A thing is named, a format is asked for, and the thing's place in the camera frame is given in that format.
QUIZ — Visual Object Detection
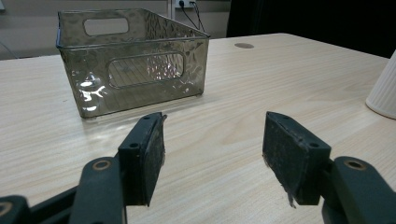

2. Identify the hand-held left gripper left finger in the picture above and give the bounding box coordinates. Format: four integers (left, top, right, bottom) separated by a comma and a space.
117, 111, 168, 207

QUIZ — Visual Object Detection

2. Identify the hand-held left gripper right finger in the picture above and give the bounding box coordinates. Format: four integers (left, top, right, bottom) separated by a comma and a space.
262, 110, 332, 209

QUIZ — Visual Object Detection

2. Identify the clear grey plastic storage basket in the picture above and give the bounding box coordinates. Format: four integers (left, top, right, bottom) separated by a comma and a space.
55, 7, 211, 119

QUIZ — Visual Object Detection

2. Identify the white ribbed cup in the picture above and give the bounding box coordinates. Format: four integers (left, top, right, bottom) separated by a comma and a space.
365, 49, 396, 120

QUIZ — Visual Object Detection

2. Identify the black cable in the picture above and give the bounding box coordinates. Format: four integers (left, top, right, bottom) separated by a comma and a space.
190, 1, 206, 34
178, 0, 201, 32

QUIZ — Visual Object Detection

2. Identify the white wall socket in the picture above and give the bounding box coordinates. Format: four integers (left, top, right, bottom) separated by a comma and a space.
174, 0, 197, 9

